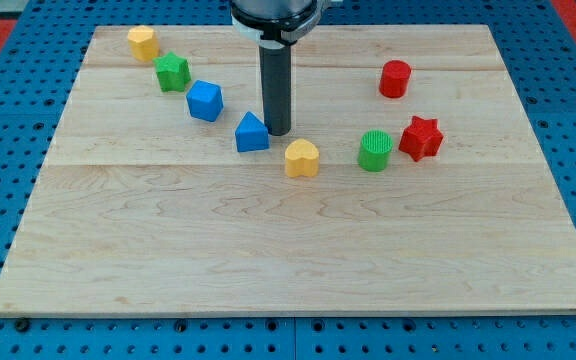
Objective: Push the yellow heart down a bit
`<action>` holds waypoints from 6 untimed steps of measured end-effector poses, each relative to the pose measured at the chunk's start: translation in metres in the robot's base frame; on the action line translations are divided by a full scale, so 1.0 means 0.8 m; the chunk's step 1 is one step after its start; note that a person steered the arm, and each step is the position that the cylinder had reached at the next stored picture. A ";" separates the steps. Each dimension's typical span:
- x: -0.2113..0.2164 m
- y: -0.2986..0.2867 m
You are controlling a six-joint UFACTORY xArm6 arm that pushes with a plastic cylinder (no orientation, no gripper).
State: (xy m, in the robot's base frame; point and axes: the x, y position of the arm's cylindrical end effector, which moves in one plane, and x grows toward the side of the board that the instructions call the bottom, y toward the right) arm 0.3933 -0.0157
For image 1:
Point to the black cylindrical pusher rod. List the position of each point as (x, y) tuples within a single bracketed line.
[(275, 71)]

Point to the yellow heart block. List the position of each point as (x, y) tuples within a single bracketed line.
[(301, 159)]

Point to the blue triangle block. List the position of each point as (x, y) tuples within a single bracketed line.
[(251, 134)]

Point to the blue cube block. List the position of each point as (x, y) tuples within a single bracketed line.
[(204, 100)]

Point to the green star block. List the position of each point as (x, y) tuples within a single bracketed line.
[(172, 72)]

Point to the red cylinder block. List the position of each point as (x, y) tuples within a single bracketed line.
[(395, 78)]

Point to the green cylinder block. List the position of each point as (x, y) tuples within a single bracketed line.
[(375, 148)]

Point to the yellow pentagon block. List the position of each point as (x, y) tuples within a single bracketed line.
[(143, 43)]

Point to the red star block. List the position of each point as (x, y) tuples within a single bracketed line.
[(421, 138)]

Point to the wooden board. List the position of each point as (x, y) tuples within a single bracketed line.
[(141, 211)]

